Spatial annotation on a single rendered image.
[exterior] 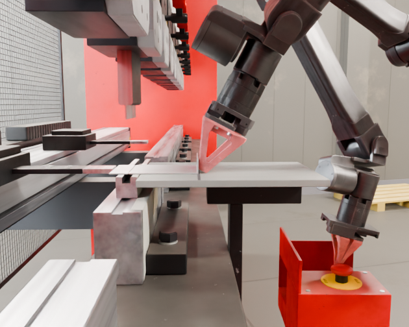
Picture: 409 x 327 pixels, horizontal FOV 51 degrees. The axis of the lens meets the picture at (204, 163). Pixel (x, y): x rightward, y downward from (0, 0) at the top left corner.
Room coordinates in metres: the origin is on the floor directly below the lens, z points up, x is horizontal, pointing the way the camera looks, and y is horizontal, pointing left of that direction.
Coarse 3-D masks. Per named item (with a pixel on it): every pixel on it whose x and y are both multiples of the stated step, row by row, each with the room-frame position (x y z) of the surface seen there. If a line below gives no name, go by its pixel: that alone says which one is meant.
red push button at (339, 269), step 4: (336, 264) 0.75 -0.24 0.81; (340, 264) 0.75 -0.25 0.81; (344, 264) 0.75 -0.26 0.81; (332, 268) 0.74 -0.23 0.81; (336, 268) 0.73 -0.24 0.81; (340, 268) 0.73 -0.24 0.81; (344, 268) 0.73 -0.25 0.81; (348, 268) 0.73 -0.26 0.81; (352, 268) 0.74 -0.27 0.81; (332, 272) 0.74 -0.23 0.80; (336, 272) 0.73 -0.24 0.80; (340, 272) 0.72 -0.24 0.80; (344, 272) 0.72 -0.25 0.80; (348, 272) 0.72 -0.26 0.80; (352, 272) 0.73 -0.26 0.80; (336, 276) 0.74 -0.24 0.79; (340, 276) 0.73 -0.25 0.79; (344, 276) 0.73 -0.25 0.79; (336, 280) 0.74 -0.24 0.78; (340, 280) 0.73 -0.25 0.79; (344, 280) 0.73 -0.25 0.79
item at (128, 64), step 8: (120, 56) 0.60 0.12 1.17; (128, 56) 0.60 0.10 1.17; (136, 56) 0.65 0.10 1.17; (120, 64) 0.60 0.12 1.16; (128, 64) 0.60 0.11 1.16; (136, 64) 0.65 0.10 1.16; (120, 72) 0.60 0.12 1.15; (128, 72) 0.60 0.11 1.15; (136, 72) 0.65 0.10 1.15; (120, 80) 0.60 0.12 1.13; (128, 80) 0.60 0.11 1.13; (136, 80) 0.65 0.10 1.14; (120, 88) 0.60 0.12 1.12; (128, 88) 0.60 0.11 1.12; (136, 88) 0.65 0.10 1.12; (120, 96) 0.60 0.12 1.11; (128, 96) 0.60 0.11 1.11; (136, 96) 0.64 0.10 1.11; (120, 104) 0.60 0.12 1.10; (128, 104) 0.60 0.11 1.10; (136, 104) 0.66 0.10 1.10; (128, 112) 0.62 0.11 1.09
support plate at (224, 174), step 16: (144, 176) 0.59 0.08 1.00; (160, 176) 0.59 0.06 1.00; (176, 176) 0.59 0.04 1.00; (192, 176) 0.59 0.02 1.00; (208, 176) 0.59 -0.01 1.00; (224, 176) 0.59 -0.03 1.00; (240, 176) 0.59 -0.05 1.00; (256, 176) 0.59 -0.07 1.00; (272, 176) 0.59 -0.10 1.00; (288, 176) 0.59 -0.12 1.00; (304, 176) 0.59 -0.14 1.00; (320, 176) 0.59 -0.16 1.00
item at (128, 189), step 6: (132, 162) 0.74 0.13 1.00; (138, 162) 0.77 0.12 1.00; (144, 162) 0.74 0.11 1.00; (120, 180) 0.59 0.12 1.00; (126, 180) 0.61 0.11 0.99; (132, 180) 0.59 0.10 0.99; (120, 186) 0.59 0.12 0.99; (126, 186) 0.59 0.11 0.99; (132, 186) 0.59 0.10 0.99; (120, 192) 0.59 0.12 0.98; (126, 192) 0.59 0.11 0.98; (132, 192) 0.59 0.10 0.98
